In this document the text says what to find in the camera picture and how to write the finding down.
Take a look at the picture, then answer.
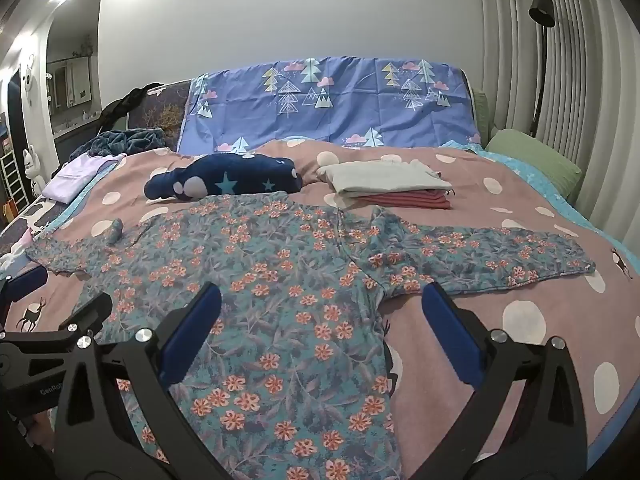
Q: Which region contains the black garment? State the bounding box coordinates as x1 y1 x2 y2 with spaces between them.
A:
97 86 166 133

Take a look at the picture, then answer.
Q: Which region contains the pink polka dot blanket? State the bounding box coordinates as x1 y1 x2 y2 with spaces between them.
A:
0 139 638 480

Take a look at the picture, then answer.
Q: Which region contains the white pleated curtain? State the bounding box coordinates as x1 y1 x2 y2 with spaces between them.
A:
477 0 640 251

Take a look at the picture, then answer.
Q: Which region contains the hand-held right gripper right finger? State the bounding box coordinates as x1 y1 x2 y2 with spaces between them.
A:
421 281 588 480

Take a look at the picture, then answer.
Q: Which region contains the blue tree print sheet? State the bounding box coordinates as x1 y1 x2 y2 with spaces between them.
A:
178 56 482 155

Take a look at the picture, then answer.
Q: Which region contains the white ladder rack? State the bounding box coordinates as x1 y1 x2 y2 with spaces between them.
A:
0 150 28 216

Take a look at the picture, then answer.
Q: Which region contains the dark printed headboard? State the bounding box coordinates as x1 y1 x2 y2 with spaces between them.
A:
125 80 193 151

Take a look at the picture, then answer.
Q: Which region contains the navy star plush blanket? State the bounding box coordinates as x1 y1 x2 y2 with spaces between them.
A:
144 154 303 202

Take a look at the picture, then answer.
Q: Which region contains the teal floral garment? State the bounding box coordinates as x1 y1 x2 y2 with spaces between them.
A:
25 195 597 480

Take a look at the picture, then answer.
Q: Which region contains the dark teal blanket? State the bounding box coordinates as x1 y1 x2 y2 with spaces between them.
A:
70 129 167 160

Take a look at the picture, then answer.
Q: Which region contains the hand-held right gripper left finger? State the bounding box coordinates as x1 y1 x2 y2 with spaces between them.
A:
54 282 223 480

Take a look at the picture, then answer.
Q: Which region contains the folded grey garment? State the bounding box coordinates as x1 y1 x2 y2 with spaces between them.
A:
317 160 453 198

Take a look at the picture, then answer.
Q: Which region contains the folded red striped garment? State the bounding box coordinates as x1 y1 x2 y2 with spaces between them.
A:
350 189 452 210

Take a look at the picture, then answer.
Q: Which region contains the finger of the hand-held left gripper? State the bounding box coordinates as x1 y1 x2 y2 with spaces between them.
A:
0 291 114 350
0 265 49 332

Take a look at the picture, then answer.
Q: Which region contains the folded lavender cloth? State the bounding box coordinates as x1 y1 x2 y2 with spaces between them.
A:
41 155 126 204

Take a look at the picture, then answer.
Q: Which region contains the green pillow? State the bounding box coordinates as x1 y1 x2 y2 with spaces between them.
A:
484 129 583 201

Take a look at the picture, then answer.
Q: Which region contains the dark animal print sheet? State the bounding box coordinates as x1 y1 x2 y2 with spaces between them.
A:
0 195 76 261

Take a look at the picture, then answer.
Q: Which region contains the wall niche mirror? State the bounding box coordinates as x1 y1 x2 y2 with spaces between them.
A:
47 57 93 111

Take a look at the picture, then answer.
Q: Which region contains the green cushion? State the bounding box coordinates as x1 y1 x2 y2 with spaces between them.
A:
472 89 496 136

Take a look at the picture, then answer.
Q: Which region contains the white cat figurine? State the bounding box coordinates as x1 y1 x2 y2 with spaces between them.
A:
22 145 43 196

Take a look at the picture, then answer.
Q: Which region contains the black floor lamp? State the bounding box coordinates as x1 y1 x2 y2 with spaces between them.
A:
529 0 556 138

